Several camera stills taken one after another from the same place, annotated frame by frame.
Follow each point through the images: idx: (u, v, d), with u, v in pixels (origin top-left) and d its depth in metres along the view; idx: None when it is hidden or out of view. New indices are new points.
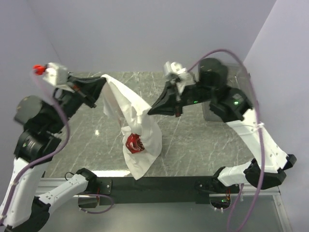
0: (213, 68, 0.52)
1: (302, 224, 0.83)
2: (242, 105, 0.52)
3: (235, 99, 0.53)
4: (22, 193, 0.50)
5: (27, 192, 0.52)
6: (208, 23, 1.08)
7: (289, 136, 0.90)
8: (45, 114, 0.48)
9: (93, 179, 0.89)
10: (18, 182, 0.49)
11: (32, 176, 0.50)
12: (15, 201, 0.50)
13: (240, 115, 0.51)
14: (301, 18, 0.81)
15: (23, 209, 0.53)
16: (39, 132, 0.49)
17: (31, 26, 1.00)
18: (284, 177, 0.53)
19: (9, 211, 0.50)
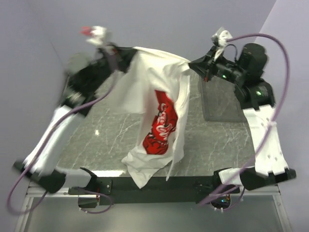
0: (254, 52, 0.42)
1: (302, 224, 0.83)
2: (265, 98, 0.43)
3: (259, 90, 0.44)
4: (55, 144, 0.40)
5: (58, 148, 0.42)
6: (209, 22, 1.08)
7: (288, 136, 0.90)
8: (95, 67, 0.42)
9: (92, 179, 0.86)
10: (55, 130, 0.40)
11: (74, 121, 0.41)
12: (51, 143, 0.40)
13: (256, 105, 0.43)
14: (300, 17, 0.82)
15: (51, 170, 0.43)
16: (83, 85, 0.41)
17: (34, 25, 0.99)
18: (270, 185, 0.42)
19: (40, 157, 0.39)
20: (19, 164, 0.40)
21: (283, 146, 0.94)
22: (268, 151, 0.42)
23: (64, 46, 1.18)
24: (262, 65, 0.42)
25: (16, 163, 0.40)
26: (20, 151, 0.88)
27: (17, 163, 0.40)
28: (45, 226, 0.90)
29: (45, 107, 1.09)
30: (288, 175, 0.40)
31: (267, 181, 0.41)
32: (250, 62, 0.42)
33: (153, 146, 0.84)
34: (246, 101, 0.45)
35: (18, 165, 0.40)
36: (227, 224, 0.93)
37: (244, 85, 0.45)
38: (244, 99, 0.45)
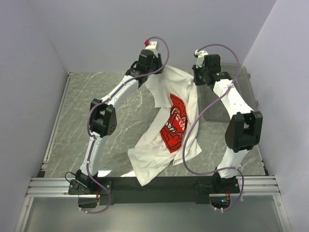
0: (214, 60, 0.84)
1: (301, 224, 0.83)
2: (223, 76, 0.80)
3: (218, 73, 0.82)
4: (121, 95, 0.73)
5: (120, 100, 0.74)
6: (211, 23, 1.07)
7: (289, 137, 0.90)
8: (148, 61, 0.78)
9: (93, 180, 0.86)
10: (124, 87, 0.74)
11: (132, 86, 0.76)
12: (119, 93, 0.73)
13: (217, 79, 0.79)
14: (301, 17, 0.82)
15: (114, 116, 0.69)
16: (142, 65, 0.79)
17: (34, 26, 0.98)
18: (239, 117, 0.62)
19: (112, 98, 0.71)
20: (95, 100, 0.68)
21: (283, 146, 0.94)
22: (234, 100, 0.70)
23: (64, 47, 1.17)
24: (216, 60, 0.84)
25: (94, 98, 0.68)
26: (20, 152, 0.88)
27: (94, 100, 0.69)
28: (45, 226, 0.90)
29: (45, 108, 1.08)
30: (255, 113, 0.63)
31: (237, 118, 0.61)
32: (208, 61, 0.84)
33: (175, 138, 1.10)
34: (212, 83, 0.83)
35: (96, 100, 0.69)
36: (227, 224, 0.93)
37: (209, 74, 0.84)
38: (210, 82, 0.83)
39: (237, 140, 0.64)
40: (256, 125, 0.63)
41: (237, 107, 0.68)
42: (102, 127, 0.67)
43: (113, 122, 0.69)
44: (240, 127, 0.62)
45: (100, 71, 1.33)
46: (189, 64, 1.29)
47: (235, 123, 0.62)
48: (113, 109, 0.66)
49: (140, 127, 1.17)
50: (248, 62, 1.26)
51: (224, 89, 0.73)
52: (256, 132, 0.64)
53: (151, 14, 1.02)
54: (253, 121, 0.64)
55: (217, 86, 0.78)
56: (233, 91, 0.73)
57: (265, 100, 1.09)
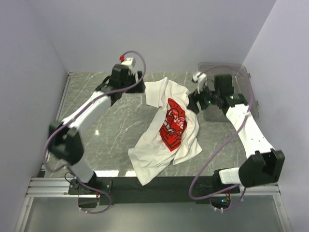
0: (227, 83, 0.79)
1: (302, 224, 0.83)
2: (239, 100, 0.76)
3: (232, 95, 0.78)
4: (88, 115, 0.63)
5: (88, 120, 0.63)
6: (210, 22, 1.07)
7: (289, 137, 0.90)
8: (122, 77, 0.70)
9: (92, 180, 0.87)
10: (93, 105, 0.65)
11: (102, 104, 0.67)
12: (86, 112, 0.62)
13: (231, 105, 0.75)
14: (301, 17, 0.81)
15: (79, 138, 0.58)
16: (115, 82, 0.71)
17: (34, 26, 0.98)
18: (258, 157, 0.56)
19: (77, 119, 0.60)
20: (55, 123, 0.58)
21: (283, 147, 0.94)
22: (251, 135, 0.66)
23: (64, 47, 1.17)
24: (229, 82, 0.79)
25: (53, 121, 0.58)
26: (20, 152, 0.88)
27: (53, 123, 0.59)
28: (44, 226, 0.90)
29: (44, 108, 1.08)
30: (276, 153, 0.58)
31: (256, 159, 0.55)
32: (219, 82, 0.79)
33: (173, 137, 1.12)
34: (225, 107, 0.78)
35: (55, 123, 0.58)
36: (227, 224, 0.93)
37: (223, 97, 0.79)
38: (223, 105, 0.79)
39: (253, 181, 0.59)
40: (276, 166, 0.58)
41: (255, 143, 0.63)
42: (65, 154, 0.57)
43: (78, 146, 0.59)
44: (259, 169, 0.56)
45: (100, 71, 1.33)
46: (189, 63, 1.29)
47: (252, 164, 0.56)
48: (76, 133, 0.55)
49: (140, 127, 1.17)
50: (248, 62, 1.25)
51: (240, 118, 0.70)
52: (275, 172, 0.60)
53: (151, 14, 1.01)
54: (273, 160, 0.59)
55: (231, 113, 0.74)
56: (249, 123, 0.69)
57: (265, 101, 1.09)
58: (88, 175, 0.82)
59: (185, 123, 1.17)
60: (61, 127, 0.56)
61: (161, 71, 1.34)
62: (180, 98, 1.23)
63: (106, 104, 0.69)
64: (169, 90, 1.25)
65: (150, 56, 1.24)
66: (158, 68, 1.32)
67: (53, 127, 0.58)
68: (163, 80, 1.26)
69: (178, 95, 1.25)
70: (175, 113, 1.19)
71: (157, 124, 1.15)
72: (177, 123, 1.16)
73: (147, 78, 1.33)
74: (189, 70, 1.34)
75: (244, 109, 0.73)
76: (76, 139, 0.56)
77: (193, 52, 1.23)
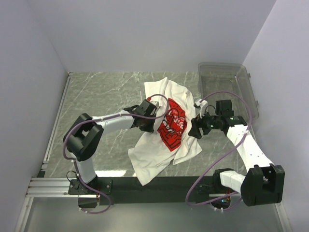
0: (227, 107, 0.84)
1: (302, 224, 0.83)
2: (238, 121, 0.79)
3: (232, 117, 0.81)
4: (113, 123, 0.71)
5: (109, 128, 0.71)
6: (210, 22, 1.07)
7: (289, 137, 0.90)
8: (148, 110, 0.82)
9: (92, 181, 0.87)
10: (119, 117, 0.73)
11: (124, 122, 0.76)
12: (112, 121, 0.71)
13: (231, 124, 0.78)
14: (302, 18, 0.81)
15: (98, 139, 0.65)
16: (140, 112, 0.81)
17: (34, 26, 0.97)
18: (257, 171, 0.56)
19: (104, 121, 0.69)
20: (85, 116, 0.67)
21: (283, 147, 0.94)
22: (250, 151, 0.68)
23: (64, 46, 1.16)
24: (229, 106, 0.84)
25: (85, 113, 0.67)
26: (20, 152, 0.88)
27: (84, 115, 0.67)
28: (44, 226, 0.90)
29: (44, 108, 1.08)
30: (275, 167, 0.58)
31: (256, 172, 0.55)
32: (220, 106, 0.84)
33: (173, 137, 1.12)
34: (226, 128, 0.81)
35: (86, 116, 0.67)
36: (227, 224, 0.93)
37: (223, 119, 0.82)
38: (223, 126, 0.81)
39: (255, 197, 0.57)
40: (276, 181, 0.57)
41: (255, 159, 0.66)
42: (78, 147, 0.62)
43: (92, 145, 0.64)
44: (259, 183, 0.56)
45: (100, 71, 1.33)
46: (189, 63, 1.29)
47: (251, 179, 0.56)
48: (100, 129, 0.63)
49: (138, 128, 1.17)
50: (248, 62, 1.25)
51: (239, 136, 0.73)
52: (277, 188, 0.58)
53: (151, 14, 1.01)
54: (273, 175, 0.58)
55: (231, 133, 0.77)
56: (248, 140, 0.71)
57: (265, 101, 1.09)
58: (89, 175, 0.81)
59: (185, 122, 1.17)
60: (89, 120, 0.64)
61: (161, 71, 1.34)
62: (181, 98, 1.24)
63: (126, 123, 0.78)
64: (169, 89, 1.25)
65: (150, 56, 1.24)
66: (158, 67, 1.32)
67: (82, 118, 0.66)
68: (163, 81, 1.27)
69: (178, 95, 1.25)
70: (175, 113, 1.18)
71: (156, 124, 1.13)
72: (176, 123, 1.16)
73: (147, 77, 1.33)
74: (189, 70, 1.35)
75: (243, 128, 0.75)
76: (95, 137, 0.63)
77: (193, 52, 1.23)
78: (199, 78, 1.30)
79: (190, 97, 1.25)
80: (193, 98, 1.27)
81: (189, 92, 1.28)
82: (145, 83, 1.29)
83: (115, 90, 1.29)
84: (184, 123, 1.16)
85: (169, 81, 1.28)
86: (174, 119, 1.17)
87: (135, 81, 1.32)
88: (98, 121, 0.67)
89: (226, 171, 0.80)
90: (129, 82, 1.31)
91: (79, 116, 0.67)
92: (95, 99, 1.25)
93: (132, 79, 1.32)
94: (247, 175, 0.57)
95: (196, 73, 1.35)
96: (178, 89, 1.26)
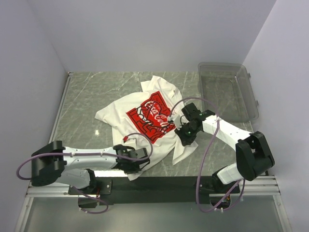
0: (192, 109, 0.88)
1: (302, 224, 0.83)
2: (207, 113, 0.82)
3: (201, 113, 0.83)
4: (84, 161, 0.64)
5: (79, 164, 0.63)
6: (210, 23, 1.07)
7: (289, 137, 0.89)
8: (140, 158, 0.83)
9: (91, 188, 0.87)
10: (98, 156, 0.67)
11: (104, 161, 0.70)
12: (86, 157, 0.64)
13: (203, 120, 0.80)
14: (301, 18, 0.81)
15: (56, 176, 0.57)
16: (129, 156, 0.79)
17: (33, 26, 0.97)
18: (243, 143, 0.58)
19: (75, 157, 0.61)
20: (58, 144, 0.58)
21: (283, 146, 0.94)
22: (229, 130, 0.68)
23: (63, 46, 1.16)
24: (193, 106, 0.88)
25: (59, 141, 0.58)
26: (20, 152, 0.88)
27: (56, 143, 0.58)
28: (45, 226, 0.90)
29: (44, 108, 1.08)
30: (256, 134, 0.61)
31: (241, 145, 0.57)
32: (187, 110, 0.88)
33: (152, 131, 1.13)
34: (201, 125, 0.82)
35: (58, 145, 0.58)
36: (227, 224, 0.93)
37: (194, 118, 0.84)
38: (198, 124, 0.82)
39: (253, 168, 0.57)
40: (262, 146, 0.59)
41: (235, 135, 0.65)
42: (36, 172, 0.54)
43: (50, 178, 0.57)
44: (250, 153, 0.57)
45: (100, 71, 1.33)
46: (189, 63, 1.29)
47: (242, 152, 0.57)
48: (58, 168, 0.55)
49: (123, 123, 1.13)
50: (248, 62, 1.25)
51: (214, 124, 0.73)
52: (266, 152, 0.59)
53: (151, 14, 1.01)
54: (257, 143, 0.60)
55: (205, 125, 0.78)
56: (223, 123, 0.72)
57: (265, 101, 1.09)
58: (87, 178, 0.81)
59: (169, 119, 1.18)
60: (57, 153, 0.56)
61: (161, 71, 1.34)
62: (169, 96, 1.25)
63: (105, 164, 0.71)
64: (159, 86, 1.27)
65: (149, 56, 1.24)
66: (157, 67, 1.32)
67: (53, 147, 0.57)
68: (154, 79, 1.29)
69: (165, 92, 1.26)
70: (157, 109, 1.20)
71: (133, 117, 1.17)
72: (156, 118, 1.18)
73: (147, 77, 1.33)
74: (189, 70, 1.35)
75: (214, 117, 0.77)
76: (53, 172, 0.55)
77: (193, 52, 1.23)
78: (199, 78, 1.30)
79: (178, 94, 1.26)
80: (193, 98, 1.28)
81: (177, 89, 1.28)
82: (142, 82, 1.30)
83: (114, 90, 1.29)
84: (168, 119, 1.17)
85: (158, 79, 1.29)
86: (154, 114, 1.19)
87: (135, 81, 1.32)
88: (67, 155, 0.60)
89: (221, 171, 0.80)
90: (129, 82, 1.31)
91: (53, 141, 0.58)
92: (95, 99, 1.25)
93: (132, 79, 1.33)
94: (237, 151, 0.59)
95: (196, 73, 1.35)
96: (168, 86, 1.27)
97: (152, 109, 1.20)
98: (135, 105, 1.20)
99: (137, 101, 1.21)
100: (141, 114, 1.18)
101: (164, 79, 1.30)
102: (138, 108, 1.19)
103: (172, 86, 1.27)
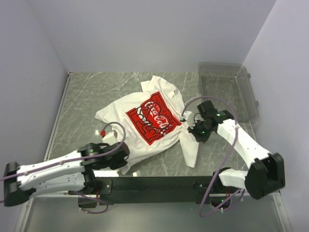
0: (210, 108, 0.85)
1: (302, 224, 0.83)
2: (225, 115, 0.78)
3: (218, 113, 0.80)
4: (45, 175, 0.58)
5: (44, 178, 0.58)
6: (210, 23, 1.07)
7: (289, 137, 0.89)
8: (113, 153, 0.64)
9: (93, 188, 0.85)
10: (59, 166, 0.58)
11: (69, 168, 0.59)
12: (44, 171, 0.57)
13: (220, 122, 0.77)
14: (301, 18, 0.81)
15: (21, 195, 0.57)
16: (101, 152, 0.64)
17: (33, 26, 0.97)
18: (259, 165, 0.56)
19: (30, 174, 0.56)
20: (13, 167, 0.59)
21: (283, 146, 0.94)
22: (247, 144, 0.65)
23: (63, 46, 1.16)
24: (209, 105, 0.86)
25: (12, 164, 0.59)
26: (20, 152, 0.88)
27: (12, 166, 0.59)
28: (45, 226, 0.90)
29: (44, 108, 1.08)
30: (274, 156, 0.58)
31: (258, 166, 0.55)
32: (203, 108, 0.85)
33: (151, 132, 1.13)
34: (215, 125, 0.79)
35: (13, 167, 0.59)
36: (227, 224, 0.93)
37: (210, 117, 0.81)
38: (212, 124, 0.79)
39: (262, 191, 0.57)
40: (279, 169, 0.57)
41: (252, 151, 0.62)
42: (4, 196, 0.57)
43: (18, 197, 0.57)
44: (263, 177, 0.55)
45: (100, 71, 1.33)
46: (189, 63, 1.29)
47: (256, 173, 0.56)
48: (14, 191, 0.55)
49: (123, 123, 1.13)
50: (248, 62, 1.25)
51: (231, 132, 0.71)
52: (281, 176, 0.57)
53: (151, 14, 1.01)
54: (273, 165, 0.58)
55: (221, 128, 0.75)
56: (242, 134, 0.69)
57: (265, 101, 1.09)
58: (80, 180, 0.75)
59: (168, 121, 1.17)
60: (9, 176, 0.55)
61: (161, 71, 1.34)
62: (169, 96, 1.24)
63: (75, 169, 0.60)
64: (159, 86, 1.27)
65: (149, 56, 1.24)
66: (158, 67, 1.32)
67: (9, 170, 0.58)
68: (154, 79, 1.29)
69: (165, 92, 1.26)
70: (157, 110, 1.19)
71: (133, 117, 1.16)
72: (155, 119, 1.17)
73: (147, 77, 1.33)
74: (189, 70, 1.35)
75: (232, 123, 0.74)
76: (13, 195, 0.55)
77: (193, 52, 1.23)
78: (199, 78, 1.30)
79: (178, 94, 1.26)
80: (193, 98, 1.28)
81: (177, 90, 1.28)
82: (141, 82, 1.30)
83: (115, 90, 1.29)
84: (168, 120, 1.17)
85: (158, 79, 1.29)
86: (154, 114, 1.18)
87: (135, 81, 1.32)
88: (21, 176, 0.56)
89: (225, 171, 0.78)
90: (129, 82, 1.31)
91: (9, 164, 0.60)
92: (95, 99, 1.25)
93: (132, 79, 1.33)
94: (252, 171, 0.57)
95: (196, 73, 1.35)
96: (168, 86, 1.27)
97: (151, 109, 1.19)
98: (135, 105, 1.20)
99: (137, 101, 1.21)
100: (140, 114, 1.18)
101: (164, 79, 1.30)
102: (138, 108, 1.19)
103: (172, 86, 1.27)
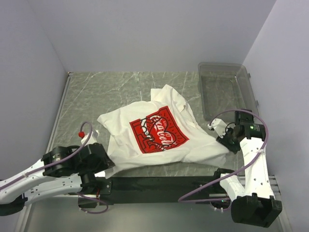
0: (245, 117, 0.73)
1: (301, 224, 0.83)
2: (257, 131, 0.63)
3: (253, 125, 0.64)
4: (14, 190, 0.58)
5: (17, 192, 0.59)
6: (210, 23, 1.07)
7: (289, 137, 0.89)
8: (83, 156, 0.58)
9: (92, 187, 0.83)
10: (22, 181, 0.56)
11: (36, 180, 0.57)
12: (10, 187, 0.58)
13: (248, 135, 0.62)
14: (301, 17, 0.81)
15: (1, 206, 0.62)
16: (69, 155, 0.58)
17: (33, 25, 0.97)
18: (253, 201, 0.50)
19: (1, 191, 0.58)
20: None
21: (283, 146, 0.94)
22: (257, 175, 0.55)
23: (63, 46, 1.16)
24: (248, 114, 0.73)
25: None
26: (20, 152, 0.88)
27: None
28: (45, 226, 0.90)
29: (44, 108, 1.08)
30: (274, 204, 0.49)
31: (249, 202, 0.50)
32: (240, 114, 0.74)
33: (151, 147, 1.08)
34: (241, 134, 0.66)
35: None
36: (226, 224, 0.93)
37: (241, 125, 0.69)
38: (239, 131, 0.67)
39: (241, 217, 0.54)
40: (269, 214, 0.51)
41: (256, 185, 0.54)
42: None
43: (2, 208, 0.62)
44: (247, 212, 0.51)
45: (100, 71, 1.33)
46: (189, 63, 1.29)
47: (244, 205, 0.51)
48: None
49: (123, 134, 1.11)
50: (248, 62, 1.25)
51: (251, 153, 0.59)
52: (267, 218, 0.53)
53: (151, 13, 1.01)
54: (267, 207, 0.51)
55: (244, 143, 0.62)
56: (259, 161, 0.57)
57: (265, 100, 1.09)
58: (77, 182, 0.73)
59: (172, 138, 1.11)
60: None
61: (161, 72, 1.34)
62: (177, 109, 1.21)
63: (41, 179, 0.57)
64: (169, 97, 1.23)
65: (149, 56, 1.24)
66: (158, 67, 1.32)
67: None
68: (166, 88, 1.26)
69: (175, 104, 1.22)
70: (163, 126, 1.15)
71: (135, 128, 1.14)
72: (158, 134, 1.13)
73: (147, 77, 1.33)
74: (189, 70, 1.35)
75: (259, 144, 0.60)
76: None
77: (193, 52, 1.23)
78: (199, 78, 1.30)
79: (189, 111, 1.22)
80: (194, 98, 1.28)
81: (187, 104, 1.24)
82: (152, 88, 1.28)
83: (115, 90, 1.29)
84: (173, 138, 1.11)
85: (167, 87, 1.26)
86: (159, 129, 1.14)
87: (135, 81, 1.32)
88: None
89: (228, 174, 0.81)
90: (129, 82, 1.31)
91: None
92: (95, 99, 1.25)
93: (132, 79, 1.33)
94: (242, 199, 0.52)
95: (196, 73, 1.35)
96: (179, 99, 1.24)
97: (157, 124, 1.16)
98: (140, 116, 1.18)
99: (144, 113, 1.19)
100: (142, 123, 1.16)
101: (176, 92, 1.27)
102: (143, 120, 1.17)
103: (183, 101, 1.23)
